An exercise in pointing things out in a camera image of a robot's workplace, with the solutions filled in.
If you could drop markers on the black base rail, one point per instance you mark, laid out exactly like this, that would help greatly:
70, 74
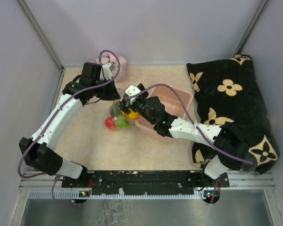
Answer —
156, 182

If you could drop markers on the yellow pear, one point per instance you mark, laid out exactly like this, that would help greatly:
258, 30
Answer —
132, 115

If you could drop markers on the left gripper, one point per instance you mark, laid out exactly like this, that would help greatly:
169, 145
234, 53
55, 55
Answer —
112, 94

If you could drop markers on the left metal frame post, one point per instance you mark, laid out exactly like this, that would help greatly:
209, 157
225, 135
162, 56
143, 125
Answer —
40, 33

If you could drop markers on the dark green avocado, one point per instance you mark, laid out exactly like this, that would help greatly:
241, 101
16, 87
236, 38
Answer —
114, 110

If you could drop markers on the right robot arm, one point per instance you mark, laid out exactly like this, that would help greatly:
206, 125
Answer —
226, 140

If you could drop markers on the pink crumpled cloth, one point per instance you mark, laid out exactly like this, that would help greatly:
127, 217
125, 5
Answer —
107, 57

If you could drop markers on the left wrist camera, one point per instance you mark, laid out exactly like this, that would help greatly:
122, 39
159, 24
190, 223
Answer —
106, 71

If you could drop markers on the clear zip top bag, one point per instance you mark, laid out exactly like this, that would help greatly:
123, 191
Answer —
116, 102

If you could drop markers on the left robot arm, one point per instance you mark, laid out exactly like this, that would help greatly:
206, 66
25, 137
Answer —
38, 151

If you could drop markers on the pink plastic bin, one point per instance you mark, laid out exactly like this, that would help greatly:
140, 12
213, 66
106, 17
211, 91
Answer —
172, 106

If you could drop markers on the small red apple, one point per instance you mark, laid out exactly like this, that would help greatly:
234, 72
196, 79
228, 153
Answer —
110, 122

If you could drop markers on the green apple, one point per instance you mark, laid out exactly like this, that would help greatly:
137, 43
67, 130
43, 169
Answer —
122, 122

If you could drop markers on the right metal frame post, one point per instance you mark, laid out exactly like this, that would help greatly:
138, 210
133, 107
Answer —
262, 6

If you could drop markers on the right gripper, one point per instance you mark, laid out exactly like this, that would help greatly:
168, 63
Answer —
124, 107

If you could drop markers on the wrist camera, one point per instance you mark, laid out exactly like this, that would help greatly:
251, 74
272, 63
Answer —
106, 71
131, 93

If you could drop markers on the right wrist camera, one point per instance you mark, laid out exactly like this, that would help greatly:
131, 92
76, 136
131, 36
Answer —
131, 93

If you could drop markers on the black floral cushion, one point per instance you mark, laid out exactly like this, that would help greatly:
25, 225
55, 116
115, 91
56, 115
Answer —
226, 90

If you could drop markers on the metal frame post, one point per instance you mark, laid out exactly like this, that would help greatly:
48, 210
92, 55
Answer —
262, 6
40, 33

